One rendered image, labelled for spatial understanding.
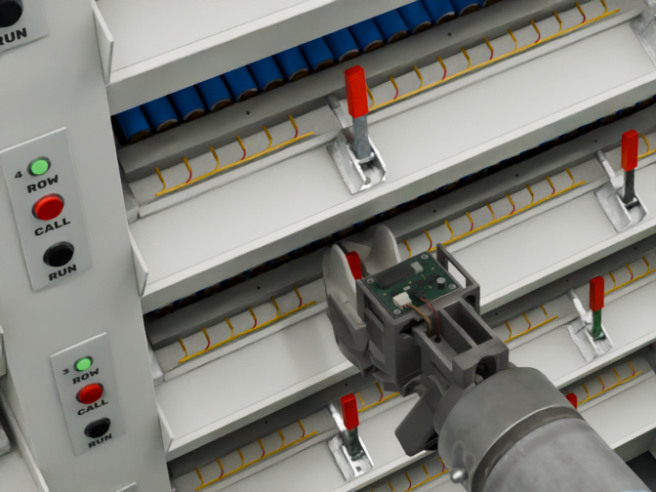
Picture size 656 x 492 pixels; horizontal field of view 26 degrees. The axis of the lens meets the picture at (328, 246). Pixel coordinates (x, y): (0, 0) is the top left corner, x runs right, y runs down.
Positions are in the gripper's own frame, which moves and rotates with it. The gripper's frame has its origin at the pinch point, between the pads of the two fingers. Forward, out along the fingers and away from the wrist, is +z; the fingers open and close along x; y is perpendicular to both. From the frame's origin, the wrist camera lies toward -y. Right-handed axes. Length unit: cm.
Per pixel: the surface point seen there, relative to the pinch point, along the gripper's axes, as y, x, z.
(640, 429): -46, -36, 2
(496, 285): -7.6, -12.9, -2.4
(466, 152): 11.1, -7.9, -5.3
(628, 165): -1.0, -26.2, -2.1
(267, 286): -1.9, 5.4, 2.7
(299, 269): -1.8, 2.5, 2.8
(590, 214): -6.5, -23.9, -0.5
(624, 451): -57, -38, 7
